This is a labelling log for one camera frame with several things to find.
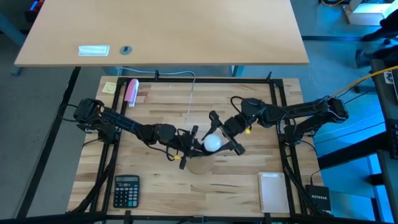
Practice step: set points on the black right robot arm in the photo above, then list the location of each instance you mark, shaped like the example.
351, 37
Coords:
304, 110

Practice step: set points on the grey desk leg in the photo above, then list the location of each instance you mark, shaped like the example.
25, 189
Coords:
11, 34

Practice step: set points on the white spiral notebook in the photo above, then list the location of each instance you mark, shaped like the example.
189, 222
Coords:
273, 193

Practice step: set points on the person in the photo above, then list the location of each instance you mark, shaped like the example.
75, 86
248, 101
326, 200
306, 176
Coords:
388, 26

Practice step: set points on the black rig cross beam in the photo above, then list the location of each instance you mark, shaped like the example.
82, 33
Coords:
351, 152

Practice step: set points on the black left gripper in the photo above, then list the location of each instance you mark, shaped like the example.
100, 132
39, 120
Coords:
186, 144

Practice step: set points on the light wooden desk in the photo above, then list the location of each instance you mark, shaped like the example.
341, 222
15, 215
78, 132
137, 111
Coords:
186, 31

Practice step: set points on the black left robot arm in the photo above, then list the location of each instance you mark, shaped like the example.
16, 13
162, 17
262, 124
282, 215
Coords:
124, 123

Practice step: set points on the dark device with lights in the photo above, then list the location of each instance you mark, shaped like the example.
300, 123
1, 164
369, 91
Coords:
34, 7

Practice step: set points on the black rig stand leg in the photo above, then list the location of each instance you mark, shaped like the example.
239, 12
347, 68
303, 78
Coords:
46, 155

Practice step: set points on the round wooden lamp base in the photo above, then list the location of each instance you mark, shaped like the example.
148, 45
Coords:
200, 165

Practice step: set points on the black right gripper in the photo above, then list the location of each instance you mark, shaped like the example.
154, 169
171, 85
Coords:
234, 126

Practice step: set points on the pink white stapler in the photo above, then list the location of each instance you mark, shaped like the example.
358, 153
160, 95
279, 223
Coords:
132, 90

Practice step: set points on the black calculator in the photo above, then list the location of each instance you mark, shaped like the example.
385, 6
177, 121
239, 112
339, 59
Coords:
126, 193

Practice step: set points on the white lightbulb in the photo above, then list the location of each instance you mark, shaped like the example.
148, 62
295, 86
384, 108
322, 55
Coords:
212, 143

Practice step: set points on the white box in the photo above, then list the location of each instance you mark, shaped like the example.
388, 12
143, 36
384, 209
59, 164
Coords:
363, 14

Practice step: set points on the round grey desk grommet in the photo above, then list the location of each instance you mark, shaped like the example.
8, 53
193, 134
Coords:
126, 50

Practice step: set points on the black aluminium table frame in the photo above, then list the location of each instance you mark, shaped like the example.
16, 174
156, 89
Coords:
248, 80

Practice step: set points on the black Netgear network switch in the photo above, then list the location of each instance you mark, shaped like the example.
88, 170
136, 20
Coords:
318, 197

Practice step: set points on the black rig base beam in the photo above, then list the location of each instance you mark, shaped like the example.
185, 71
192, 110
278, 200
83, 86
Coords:
62, 218

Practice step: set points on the yellow sticky note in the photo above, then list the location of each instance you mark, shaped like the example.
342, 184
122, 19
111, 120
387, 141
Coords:
109, 88

